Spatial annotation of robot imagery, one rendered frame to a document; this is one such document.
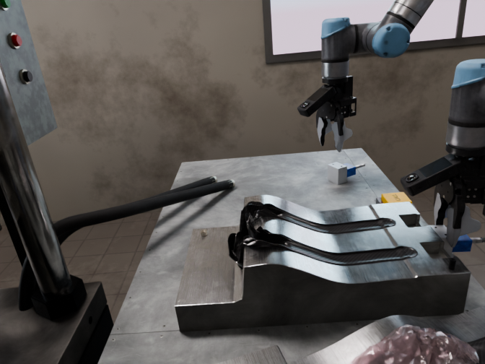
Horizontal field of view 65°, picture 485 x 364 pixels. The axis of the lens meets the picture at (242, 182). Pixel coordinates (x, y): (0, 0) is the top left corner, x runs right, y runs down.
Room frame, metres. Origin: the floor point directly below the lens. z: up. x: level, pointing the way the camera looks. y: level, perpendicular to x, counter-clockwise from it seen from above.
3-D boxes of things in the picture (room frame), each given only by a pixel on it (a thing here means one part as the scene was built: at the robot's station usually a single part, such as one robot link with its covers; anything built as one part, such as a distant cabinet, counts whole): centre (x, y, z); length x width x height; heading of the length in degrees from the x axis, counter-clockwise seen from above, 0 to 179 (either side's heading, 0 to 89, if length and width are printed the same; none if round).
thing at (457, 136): (0.69, -0.44, 1.07); 0.08 x 0.08 x 0.05
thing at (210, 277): (0.65, -0.12, 0.87); 0.50 x 0.26 x 0.14; 88
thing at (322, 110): (1.10, -0.29, 1.07); 0.09 x 0.08 x 0.12; 116
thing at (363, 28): (1.07, -0.39, 1.22); 0.11 x 0.11 x 0.08; 86
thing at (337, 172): (1.13, -0.34, 0.83); 0.13 x 0.05 x 0.05; 116
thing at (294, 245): (0.63, -0.13, 0.92); 0.35 x 0.16 x 0.09; 88
